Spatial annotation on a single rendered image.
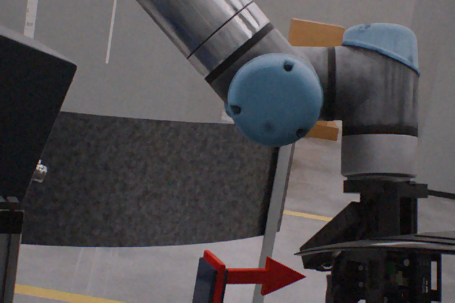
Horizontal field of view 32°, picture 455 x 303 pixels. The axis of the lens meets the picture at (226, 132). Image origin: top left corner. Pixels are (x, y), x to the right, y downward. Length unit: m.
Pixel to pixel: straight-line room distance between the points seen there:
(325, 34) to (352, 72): 7.83
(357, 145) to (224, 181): 1.80
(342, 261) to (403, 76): 0.19
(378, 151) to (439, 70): 5.89
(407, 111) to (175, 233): 1.78
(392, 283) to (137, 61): 5.90
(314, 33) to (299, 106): 7.97
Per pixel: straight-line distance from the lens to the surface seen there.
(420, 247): 0.46
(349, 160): 0.78
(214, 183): 2.54
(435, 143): 6.73
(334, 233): 0.82
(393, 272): 0.76
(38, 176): 1.05
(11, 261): 0.99
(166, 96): 6.58
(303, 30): 8.58
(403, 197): 0.76
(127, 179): 2.38
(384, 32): 0.78
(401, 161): 0.77
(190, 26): 0.65
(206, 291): 0.46
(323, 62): 0.78
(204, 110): 4.84
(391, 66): 0.78
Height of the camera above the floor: 1.34
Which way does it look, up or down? 10 degrees down
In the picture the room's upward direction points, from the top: 9 degrees clockwise
